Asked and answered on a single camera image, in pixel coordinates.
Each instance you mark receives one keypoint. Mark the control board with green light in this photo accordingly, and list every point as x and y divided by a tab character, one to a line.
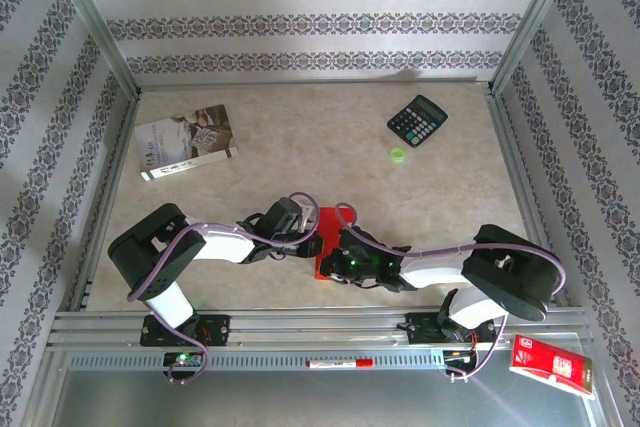
182	359

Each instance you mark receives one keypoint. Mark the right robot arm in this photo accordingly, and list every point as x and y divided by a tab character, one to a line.
505	272

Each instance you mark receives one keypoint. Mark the aluminium frame post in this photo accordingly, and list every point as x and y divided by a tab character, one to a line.
536	22
96	22

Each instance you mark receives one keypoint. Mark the aluminium back rail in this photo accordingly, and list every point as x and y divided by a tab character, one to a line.
310	83

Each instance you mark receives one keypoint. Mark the black calculator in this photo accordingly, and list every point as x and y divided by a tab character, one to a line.
417	119

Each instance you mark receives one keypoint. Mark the grey metal sheet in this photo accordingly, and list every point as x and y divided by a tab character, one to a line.
300	402

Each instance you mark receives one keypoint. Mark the red marker pen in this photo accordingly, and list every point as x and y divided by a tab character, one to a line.
340	363

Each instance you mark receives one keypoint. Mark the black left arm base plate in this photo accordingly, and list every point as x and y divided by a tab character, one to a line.
217	329

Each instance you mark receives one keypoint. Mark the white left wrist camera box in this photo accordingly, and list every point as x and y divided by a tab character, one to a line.
307	219

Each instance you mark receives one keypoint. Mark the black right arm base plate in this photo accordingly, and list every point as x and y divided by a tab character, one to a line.
420	329

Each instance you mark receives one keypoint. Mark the red square paper sheet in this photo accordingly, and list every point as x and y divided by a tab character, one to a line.
330	227

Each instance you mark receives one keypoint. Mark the red paper carton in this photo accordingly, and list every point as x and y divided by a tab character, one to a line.
550	364

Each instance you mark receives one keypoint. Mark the book with photo cover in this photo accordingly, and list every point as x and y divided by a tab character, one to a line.
185	137

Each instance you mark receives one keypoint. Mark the aluminium side rail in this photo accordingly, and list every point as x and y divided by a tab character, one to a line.
517	172
114	172

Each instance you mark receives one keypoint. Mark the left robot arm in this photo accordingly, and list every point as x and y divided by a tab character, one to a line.
225	247

